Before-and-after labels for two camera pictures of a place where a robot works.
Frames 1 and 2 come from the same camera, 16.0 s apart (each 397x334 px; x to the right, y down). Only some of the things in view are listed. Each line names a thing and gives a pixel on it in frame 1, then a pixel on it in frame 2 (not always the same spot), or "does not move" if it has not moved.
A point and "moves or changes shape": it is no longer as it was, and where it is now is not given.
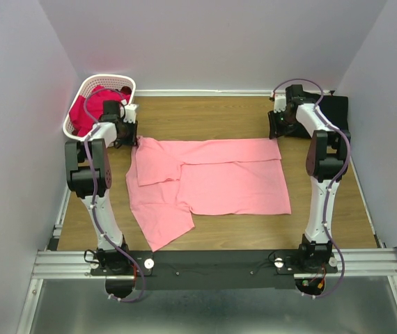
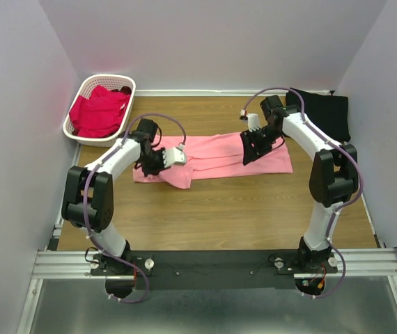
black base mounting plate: (161, 269) does not move
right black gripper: (274, 130) → (248, 153)
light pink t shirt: (168, 179) moves or changes shape
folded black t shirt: (334, 110) does not move
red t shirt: (85, 110) does not move
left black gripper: (132, 139) → (154, 172)
